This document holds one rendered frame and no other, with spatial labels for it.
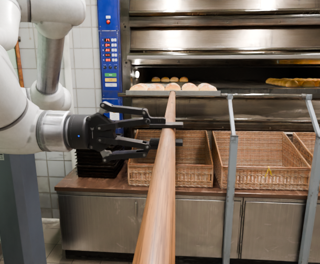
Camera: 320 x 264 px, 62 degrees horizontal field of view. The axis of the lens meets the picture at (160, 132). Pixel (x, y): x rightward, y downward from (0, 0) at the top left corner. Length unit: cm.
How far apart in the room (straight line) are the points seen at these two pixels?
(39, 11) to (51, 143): 57
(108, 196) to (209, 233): 70
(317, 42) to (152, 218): 216
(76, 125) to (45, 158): 195
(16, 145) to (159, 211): 42
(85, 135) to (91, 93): 167
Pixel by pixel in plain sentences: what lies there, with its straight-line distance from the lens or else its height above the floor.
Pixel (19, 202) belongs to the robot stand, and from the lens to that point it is 160.
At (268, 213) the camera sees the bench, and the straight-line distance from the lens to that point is 188.
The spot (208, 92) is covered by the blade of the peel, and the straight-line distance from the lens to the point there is 159.
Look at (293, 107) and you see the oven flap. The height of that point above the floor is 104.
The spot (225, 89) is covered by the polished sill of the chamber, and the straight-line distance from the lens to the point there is 214.
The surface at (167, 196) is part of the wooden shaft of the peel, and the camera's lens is 27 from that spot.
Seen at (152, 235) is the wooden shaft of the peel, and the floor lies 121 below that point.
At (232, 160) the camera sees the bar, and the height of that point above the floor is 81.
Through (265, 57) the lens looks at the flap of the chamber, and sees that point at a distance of 204.
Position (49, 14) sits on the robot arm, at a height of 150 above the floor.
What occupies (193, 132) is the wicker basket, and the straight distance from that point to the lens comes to 213.
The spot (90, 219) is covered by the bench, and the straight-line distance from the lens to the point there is 193.
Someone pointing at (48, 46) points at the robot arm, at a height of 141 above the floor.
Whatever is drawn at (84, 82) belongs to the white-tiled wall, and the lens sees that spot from 224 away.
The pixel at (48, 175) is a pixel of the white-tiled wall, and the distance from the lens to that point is 256.
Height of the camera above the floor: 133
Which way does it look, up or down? 13 degrees down
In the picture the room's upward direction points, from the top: straight up
